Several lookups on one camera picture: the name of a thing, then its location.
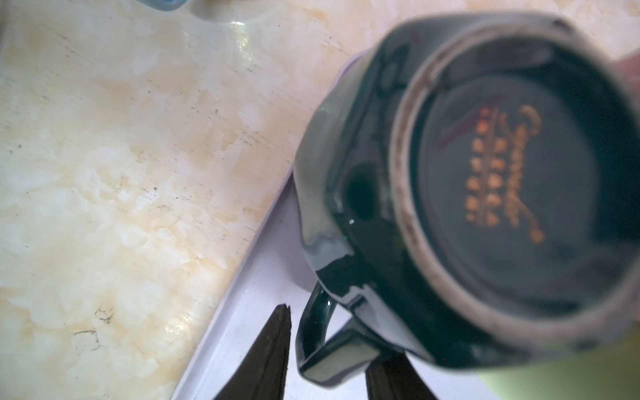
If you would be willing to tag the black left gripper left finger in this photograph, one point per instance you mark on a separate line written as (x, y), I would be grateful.
(263, 371)

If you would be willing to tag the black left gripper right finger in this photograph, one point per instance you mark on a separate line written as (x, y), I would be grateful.
(396, 379)

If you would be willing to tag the dark green mug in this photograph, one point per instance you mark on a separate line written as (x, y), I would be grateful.
(469, 193)

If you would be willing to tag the light green mug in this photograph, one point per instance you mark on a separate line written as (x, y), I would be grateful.
(607, 373)

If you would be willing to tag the blue butterfly mug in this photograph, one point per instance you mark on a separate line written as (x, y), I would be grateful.
(164, 5)

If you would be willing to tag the pink round mug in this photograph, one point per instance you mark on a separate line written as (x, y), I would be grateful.
(629, 67)

